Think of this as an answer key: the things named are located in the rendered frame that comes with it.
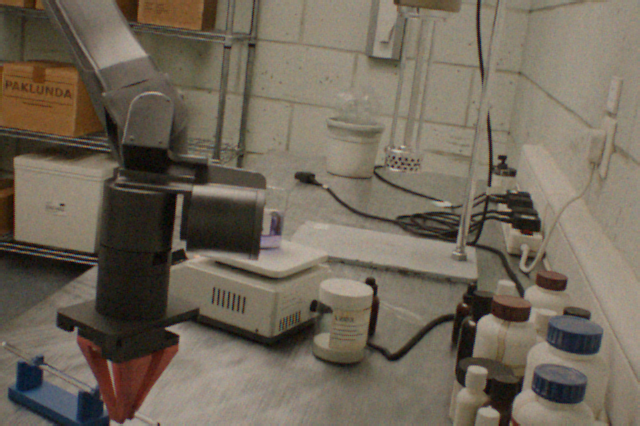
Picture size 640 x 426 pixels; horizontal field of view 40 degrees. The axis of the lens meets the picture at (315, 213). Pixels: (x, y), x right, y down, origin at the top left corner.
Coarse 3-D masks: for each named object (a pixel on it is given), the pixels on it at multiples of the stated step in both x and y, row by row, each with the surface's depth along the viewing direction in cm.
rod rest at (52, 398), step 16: (32, 368) 80; (16, 384) 80; (32, 384) 80; (48, 384) 81; (16, 400) 79; (32, 400) 78; (48, 400) 78; (64, 400) 78; (80, 400) 75; (96, 400) 76; (48, 416) 77; (64, 416) 76; (80, 416) 75; (96, 416) 76
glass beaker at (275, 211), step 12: (276, 192) 106; (288, 192) 105; (276, 204) 102; (264, 216) 102; (276, 216) 102; (264, 228) 102; (276, 228) 103; (264, 240) 103; (276, 240) 103; (264, 252) 103
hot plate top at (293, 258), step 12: (276, 252) 104; (288, 252) 105; (300, 252) 106; (312, 252) 106; (324, 252) 107; (240, 264) 99; (252, 264) 99; (264, 264) 99; (276, 264) 99; (288, 264) 100; (300, 264) 101; (312, 264) 103; (276, 276) 97
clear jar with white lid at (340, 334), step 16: (320, 288) 97; (336, 288) 96; (352, 288) 97; (368, 288) 98; (320, 304) 96; (336, 304) 95; (352, 304) 95; (368, 304) 96; (320, 320) 96; (336, 320) 95; (352, 320) 95; (368, 320) 97; (320, 336) 96; (336, 336) 95; (352, 336) 96; (320, 352) 97; (336, 352) 96; (352, 352) 96
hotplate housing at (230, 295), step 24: (192, 264) 103; (216, 264) 103; (192, 288) 103; (216, 288) 101; (240, 288) 99; (264, 288) 98; (288, 288) 99; (312, 288) 104; (216, 312) 101; (240, 312) 100; (264, 312) 98; (288, 312) 100; (312, 312) 105; (264, 336) 99
